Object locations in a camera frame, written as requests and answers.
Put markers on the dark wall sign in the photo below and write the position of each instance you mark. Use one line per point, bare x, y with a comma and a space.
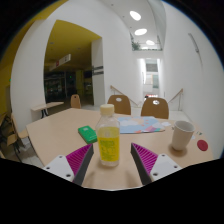
98, 70

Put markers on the wooden chair with metal legs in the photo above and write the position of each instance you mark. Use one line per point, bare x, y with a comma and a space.
15, 133

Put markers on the small green box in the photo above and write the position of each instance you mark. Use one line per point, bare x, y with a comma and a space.
87, 134

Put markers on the round ceiling lights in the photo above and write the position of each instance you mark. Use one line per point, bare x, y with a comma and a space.
140, 32

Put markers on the shop shelf unit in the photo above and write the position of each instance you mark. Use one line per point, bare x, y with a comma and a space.
55, 86

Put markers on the light wooden side table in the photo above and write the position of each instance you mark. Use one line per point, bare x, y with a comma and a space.
46, 105

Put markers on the hanging white and red sign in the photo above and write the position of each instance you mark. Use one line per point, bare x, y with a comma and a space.
61, 61

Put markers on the yellow drink bottle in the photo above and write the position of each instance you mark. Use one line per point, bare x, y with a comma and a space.
108, 143

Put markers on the green balcony plant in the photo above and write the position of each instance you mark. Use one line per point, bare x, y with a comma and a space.
135, 46

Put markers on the flat round red coaster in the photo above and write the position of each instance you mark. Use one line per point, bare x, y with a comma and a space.
202, 145

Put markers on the wooden chair with oval hole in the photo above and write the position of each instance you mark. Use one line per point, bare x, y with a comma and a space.
119, 106
155, 110
75, 101

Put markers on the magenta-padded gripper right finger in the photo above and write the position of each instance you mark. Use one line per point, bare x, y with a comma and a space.
163, 165

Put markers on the wooden stair handrail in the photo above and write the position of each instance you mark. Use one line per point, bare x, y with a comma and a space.
123, 94
176, 95

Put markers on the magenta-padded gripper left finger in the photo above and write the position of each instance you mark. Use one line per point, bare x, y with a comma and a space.
59, 165

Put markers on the white paper cup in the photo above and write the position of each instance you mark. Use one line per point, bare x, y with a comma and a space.
181, 136

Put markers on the colourful printed placemat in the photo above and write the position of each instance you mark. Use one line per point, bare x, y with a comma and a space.
140, 125

